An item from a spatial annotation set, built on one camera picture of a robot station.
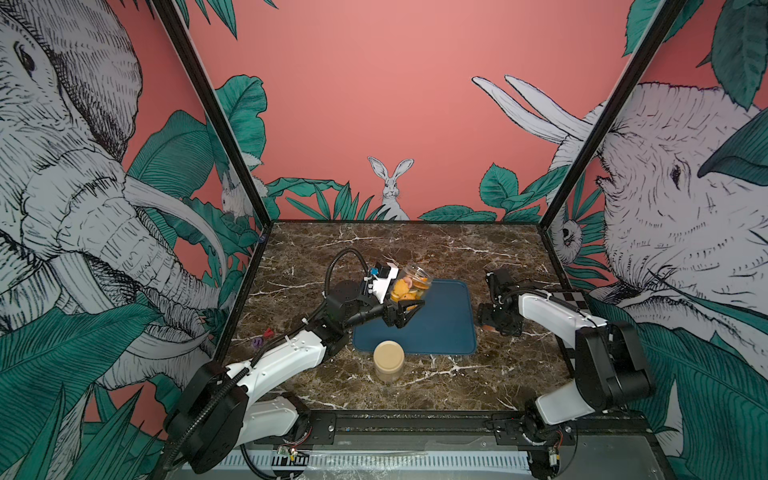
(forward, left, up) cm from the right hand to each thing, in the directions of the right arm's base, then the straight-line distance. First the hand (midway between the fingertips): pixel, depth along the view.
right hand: (488, 318), depth 91 cm
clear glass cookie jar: (+1, +24, +24) cm, 34 cm away
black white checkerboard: (+8, -32, -1) cm, 33 cm away
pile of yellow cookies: (-5, +26, +24) cm, 36 cm away
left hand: (-4, +24, +22) cm, 32 cm away
